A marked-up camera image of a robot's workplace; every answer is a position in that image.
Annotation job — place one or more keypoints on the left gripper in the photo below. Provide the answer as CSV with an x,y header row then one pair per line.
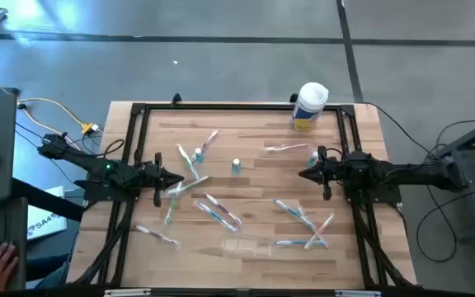
x,y
149,177

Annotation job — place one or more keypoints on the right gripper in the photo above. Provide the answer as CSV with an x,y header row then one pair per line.
x,y
333,173

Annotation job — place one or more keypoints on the green white toothbrush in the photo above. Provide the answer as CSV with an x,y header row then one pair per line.
x,y
172,208
188,161

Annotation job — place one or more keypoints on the purple white toothbrush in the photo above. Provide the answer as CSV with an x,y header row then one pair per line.
x,y
157,235
209,140
224,209

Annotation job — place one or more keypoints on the clear acrylic organizer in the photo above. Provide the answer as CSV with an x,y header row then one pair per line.
x,y
245,246

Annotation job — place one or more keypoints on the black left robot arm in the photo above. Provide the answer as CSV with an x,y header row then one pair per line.
x,y
97,165

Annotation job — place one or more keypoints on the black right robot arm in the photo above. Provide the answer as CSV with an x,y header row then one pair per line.
x,y
406,173

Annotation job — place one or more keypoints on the white lidded wipes canister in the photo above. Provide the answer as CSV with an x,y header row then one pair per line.
x,y
309,107

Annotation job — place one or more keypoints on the white label strip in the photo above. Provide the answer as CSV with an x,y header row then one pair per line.
x,y
127,293
358,293

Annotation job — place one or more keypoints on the black diagonal bar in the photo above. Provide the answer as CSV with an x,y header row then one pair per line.
x,y
45,202

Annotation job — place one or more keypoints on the white printed box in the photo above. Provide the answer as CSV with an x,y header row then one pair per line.
x,y
45,220

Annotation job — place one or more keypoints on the dark computer desk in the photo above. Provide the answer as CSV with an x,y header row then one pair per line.
x,y
17,214

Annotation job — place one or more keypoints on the grey metal stand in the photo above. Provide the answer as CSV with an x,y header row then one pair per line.
x,y
472,173

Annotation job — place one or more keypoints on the black frame clamp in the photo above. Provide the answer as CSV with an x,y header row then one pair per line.
x,y
175,99
293,98

